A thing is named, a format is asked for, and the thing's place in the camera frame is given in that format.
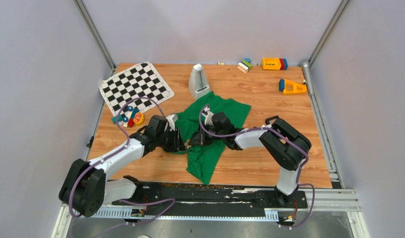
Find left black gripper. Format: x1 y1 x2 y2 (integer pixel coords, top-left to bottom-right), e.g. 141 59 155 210
156 127 188 153

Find black square frame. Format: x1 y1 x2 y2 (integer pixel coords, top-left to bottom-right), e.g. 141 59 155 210
265 115 280 125

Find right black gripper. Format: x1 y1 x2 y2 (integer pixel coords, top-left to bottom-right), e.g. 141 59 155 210
189 122 226 145

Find yellow round toy block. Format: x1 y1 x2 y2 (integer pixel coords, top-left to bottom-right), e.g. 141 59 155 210
133 112 145 126

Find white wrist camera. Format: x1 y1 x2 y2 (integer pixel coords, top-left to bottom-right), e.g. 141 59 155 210
202 109 214 125
166 114 178 131

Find green garment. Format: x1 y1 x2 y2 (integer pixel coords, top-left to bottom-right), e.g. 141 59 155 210
171 91 252 185

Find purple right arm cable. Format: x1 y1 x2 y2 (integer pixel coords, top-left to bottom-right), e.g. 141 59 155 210
198 104 316 230

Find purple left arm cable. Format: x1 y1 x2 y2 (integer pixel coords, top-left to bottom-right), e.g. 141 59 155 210
68 96 176 226

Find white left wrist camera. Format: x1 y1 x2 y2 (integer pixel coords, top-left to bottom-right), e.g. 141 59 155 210
166 114 178 131

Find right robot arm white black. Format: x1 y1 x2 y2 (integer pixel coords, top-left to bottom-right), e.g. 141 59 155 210
188 109 312 207

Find white green blue toy blocks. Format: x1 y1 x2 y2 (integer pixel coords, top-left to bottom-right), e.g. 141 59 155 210
237 58 252 73

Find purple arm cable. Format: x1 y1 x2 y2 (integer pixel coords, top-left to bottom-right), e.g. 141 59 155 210
198 104 316 230
68 96 176 226

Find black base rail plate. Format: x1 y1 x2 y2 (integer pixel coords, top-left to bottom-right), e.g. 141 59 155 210
129 182 308 217

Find grey metal pipe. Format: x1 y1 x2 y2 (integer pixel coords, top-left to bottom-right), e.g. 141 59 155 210
300 59 314 96

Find orange blue toy ramp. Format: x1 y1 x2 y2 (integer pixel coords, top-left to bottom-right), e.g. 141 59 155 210
279 79 307 95

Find teal toy block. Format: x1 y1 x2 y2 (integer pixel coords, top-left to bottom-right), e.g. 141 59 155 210
112 115 123 124

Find grey metronome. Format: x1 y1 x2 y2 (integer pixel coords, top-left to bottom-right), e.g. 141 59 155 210
188 64 211 100

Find yellow red blue toy block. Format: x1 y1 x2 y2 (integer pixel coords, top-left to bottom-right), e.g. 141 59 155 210
262 58 288 70

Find black white checkerboard sheet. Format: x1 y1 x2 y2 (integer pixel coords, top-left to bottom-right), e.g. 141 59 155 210
99 62 174 117

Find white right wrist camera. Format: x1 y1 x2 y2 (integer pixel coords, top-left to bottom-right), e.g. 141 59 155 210
202 109 214 125

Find blue red toy block figure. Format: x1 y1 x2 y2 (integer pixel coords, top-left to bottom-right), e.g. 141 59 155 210
123 106 139 127

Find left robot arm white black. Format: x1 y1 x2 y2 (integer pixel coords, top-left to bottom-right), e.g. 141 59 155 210
58 114 186 217

